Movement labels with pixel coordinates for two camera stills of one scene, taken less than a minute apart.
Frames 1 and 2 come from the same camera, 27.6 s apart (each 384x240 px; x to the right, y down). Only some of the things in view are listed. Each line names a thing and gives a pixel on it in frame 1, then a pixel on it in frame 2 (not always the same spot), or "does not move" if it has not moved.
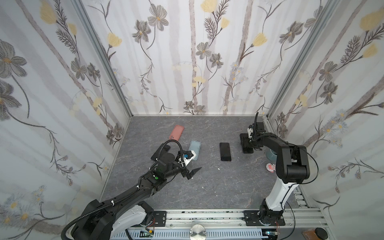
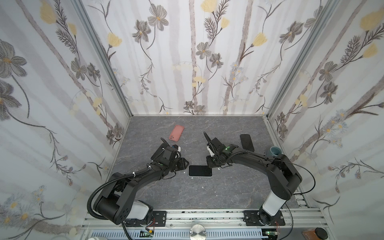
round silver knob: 197,232 does not move
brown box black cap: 316,233 does not move
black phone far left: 164,149 does not move
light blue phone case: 195,146 to 200,171
